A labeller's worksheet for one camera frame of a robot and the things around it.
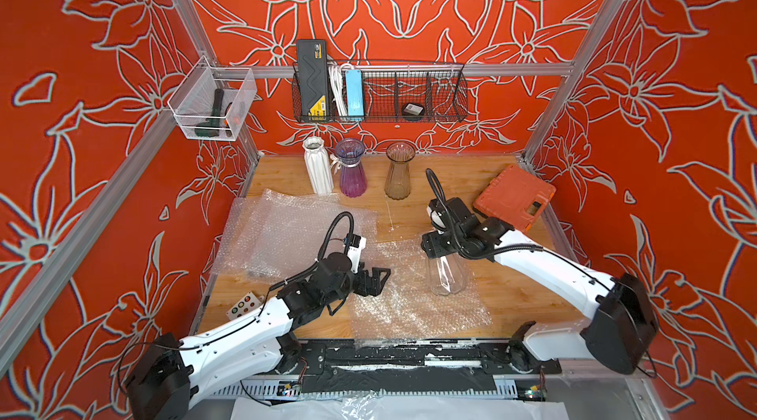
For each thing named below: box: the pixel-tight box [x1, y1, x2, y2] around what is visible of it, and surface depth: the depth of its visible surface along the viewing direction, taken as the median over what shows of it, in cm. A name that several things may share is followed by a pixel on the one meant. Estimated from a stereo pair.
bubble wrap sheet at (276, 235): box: [210, 188, 379, 282], surface depth 97 cm
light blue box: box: [344, 69, 365, 117], surface depth 92 cm
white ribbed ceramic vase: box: [301, 136, 334, 195], surface depth 97 cm
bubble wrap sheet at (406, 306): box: [351, 239, 493, 341], surface depth 83 cm
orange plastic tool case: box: [473, 164, 557, 232], surface depth 102 cm
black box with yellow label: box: [296, 39, 330, 118], surface depth 89 cm
